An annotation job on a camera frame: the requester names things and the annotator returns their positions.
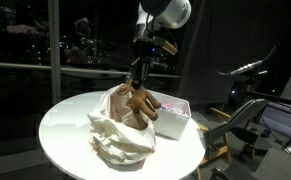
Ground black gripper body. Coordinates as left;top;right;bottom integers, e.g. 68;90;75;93
128;40;160;84

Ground brown plush toy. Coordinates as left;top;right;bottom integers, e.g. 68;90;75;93
117;82;162;131

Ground white plastic basket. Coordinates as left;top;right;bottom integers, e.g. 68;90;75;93
147;88;193;141

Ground white orange-striped plastic bag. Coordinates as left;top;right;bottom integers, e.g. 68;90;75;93
87;83;157;165

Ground metal window railing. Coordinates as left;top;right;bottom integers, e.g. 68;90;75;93
0;61;181;80

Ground black boom stand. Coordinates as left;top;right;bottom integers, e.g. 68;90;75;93
246;89;291;117

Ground yellowish wrist camera box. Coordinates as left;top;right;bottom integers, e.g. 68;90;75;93
152;35;179;56

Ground grey window post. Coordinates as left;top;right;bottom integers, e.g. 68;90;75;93
47;0;63;105

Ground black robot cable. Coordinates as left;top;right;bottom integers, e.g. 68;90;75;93
207;0;278;77

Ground grey wooden-frame chair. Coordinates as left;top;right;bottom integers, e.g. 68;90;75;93
193;98;270;180

